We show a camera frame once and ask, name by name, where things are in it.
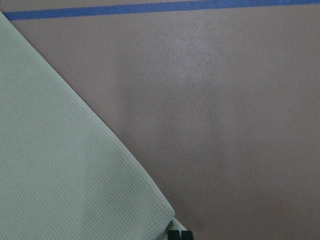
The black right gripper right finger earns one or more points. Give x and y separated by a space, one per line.
187 235

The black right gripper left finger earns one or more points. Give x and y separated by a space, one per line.
173 235

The olive green long-sleeve shirt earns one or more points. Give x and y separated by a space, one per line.
64 175

